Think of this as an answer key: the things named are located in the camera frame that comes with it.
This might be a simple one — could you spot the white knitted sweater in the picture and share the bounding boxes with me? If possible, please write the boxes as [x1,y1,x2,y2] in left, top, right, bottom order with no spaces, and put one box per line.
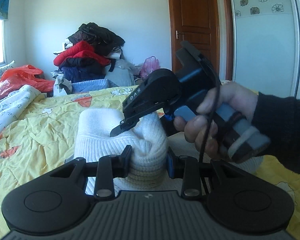
[73,107,265,196]

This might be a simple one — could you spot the black sleeved right forearm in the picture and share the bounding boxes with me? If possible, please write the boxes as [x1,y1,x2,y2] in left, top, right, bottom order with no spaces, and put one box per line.
[252,93,300,174]

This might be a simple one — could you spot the black clothes on pile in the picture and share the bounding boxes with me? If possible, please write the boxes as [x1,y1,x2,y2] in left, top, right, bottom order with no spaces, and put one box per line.
[68,22,125,56]

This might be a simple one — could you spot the person's right hand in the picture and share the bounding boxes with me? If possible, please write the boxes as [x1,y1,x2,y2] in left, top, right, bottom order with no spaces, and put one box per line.
[173,81,259,161]

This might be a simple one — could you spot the pink mesh bag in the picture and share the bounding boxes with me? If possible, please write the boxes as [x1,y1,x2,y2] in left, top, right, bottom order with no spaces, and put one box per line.
[140,56,160,78]

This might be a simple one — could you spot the grey garment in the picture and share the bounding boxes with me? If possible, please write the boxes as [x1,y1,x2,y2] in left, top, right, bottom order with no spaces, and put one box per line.
[104,59,140,87]

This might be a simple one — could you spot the light blue knitted garment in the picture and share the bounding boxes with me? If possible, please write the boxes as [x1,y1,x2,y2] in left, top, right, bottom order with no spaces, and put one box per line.
[71,79,118,94]

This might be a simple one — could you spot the yellow patterned bed quilt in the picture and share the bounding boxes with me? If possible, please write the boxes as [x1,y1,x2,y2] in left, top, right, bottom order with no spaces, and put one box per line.
[0,87,300,239]

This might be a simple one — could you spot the navy blue garment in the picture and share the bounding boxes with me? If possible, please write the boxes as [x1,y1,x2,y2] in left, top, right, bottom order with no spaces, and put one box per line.
[59,58,105,83]

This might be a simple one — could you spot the brown wooden door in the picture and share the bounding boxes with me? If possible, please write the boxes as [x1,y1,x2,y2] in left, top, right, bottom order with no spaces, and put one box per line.
[168,0,234,80]

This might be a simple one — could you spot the red jacket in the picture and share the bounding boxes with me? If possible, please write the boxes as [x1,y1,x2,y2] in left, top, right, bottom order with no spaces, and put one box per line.
[53,41,110,67]

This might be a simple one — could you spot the white sliding wardrobe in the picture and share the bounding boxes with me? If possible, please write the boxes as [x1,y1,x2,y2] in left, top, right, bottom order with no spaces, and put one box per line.
[231,0,300,99]

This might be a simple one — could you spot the white printed blanket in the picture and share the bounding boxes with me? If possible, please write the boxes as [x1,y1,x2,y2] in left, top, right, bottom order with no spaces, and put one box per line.
[0,85,47,133]

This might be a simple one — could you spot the orange plastic bag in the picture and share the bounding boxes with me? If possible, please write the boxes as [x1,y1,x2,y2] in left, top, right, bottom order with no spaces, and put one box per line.
[0,64,54,99]

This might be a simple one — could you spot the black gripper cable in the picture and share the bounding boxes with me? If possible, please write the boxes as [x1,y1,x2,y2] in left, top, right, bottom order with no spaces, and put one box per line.
[198,45,222,165]

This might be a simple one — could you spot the silver door handle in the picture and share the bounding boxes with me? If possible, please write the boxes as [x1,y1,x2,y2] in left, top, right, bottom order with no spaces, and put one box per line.
[175,30,184,40]

